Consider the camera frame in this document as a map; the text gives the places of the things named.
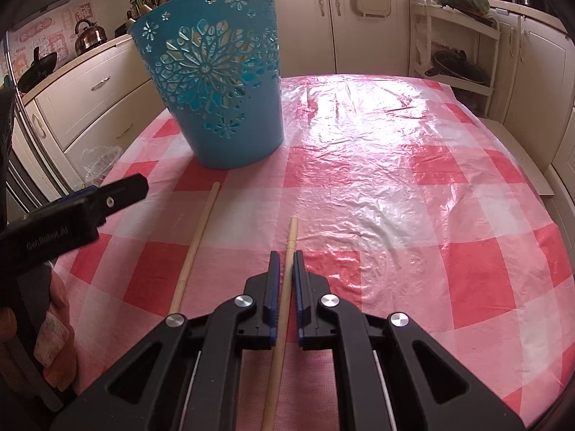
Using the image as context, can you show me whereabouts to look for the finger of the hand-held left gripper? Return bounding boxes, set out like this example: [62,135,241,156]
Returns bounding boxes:
[60,185,98,208]
[87,173,149,234]

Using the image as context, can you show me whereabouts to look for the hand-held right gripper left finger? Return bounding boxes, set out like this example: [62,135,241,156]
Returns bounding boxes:
[49,251,282,431]

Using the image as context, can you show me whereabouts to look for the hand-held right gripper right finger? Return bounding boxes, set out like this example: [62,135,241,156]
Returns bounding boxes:
[293,250,524,431]

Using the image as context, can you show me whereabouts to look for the long bamboo chopstick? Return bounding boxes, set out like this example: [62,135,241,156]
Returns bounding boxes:
[261,215,301,431]
[168,182,222,315]

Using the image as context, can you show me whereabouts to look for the blue perforated plastic basket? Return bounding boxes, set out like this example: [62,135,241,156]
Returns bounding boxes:
[126,0,286,170]

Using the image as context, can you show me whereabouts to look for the person's left hand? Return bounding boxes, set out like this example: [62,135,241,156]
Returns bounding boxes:
[0,272,76,392]

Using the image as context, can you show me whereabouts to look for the cream drawer cabinet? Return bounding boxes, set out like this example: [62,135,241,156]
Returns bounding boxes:
[22,38,156,171]

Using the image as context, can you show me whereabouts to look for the black wok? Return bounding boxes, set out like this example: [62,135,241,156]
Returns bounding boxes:
[17,51,59,93]

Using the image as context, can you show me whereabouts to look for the red white checkered tablecloth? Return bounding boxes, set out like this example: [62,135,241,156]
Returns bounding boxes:
[54,74,575,431]

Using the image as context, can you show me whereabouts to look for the steel kettle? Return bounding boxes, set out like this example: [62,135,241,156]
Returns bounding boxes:
[74,19,109,55]

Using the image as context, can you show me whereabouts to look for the cream door cabinet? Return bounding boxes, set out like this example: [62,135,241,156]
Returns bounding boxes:
[274,0,412,77]

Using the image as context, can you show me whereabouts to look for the dark pan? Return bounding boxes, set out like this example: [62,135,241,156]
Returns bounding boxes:
[424,49,490,87]

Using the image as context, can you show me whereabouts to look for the white storage rack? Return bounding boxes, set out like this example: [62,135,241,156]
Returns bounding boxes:
[412,0,502,118]

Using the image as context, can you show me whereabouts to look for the cream cabinet with doors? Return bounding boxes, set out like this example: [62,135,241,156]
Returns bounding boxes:
[489,0,575,189]

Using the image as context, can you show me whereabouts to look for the pink wall stickers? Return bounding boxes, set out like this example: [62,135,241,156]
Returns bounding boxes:
[9,2,96,82]

